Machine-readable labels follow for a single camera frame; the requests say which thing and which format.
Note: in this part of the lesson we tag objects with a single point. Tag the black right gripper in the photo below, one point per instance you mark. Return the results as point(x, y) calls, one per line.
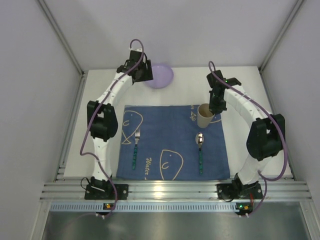
point(217, 105)

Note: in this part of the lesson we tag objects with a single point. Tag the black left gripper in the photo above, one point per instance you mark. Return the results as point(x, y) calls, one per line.
point(144, 72)

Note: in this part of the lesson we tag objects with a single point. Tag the beige cup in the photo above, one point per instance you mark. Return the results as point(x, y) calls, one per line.
point(204, 115)

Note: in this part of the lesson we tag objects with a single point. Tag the lilac plate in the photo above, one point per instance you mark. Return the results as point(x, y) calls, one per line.
point(163, 75)

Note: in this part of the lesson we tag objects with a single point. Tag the green handled spoon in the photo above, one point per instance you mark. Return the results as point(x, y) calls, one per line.
point(199, 139)

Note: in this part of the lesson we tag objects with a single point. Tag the green handled fork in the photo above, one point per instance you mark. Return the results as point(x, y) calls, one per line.
point(135, 151)

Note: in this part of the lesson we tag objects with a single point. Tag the blue cloth placemat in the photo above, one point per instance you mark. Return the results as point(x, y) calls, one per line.
point(167, 149)

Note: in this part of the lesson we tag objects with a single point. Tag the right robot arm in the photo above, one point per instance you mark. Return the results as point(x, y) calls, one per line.
point(266, 134)

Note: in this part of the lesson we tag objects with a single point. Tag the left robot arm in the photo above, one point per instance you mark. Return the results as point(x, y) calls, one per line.
point(102, 123)

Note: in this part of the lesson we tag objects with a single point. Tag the right aluminium frame post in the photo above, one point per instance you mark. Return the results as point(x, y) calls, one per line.
point(294, 11)

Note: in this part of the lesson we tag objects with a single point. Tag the aluminium frame post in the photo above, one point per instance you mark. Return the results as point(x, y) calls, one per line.
point(59, 34)
point(294, 11)

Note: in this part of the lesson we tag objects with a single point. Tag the left aluminium frame post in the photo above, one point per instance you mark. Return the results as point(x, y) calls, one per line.
point(59, 34)

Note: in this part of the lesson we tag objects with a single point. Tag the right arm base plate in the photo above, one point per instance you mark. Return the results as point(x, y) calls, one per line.
point(230, 191)

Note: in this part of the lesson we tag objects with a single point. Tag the slotted cable duct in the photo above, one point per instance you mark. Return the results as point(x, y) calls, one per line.
point(148, 207)

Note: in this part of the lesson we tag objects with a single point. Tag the aluminium front rail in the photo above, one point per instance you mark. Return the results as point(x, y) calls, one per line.
point(69, 189)

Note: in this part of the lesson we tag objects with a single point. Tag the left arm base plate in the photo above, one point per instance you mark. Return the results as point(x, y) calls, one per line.
point(97, 193)

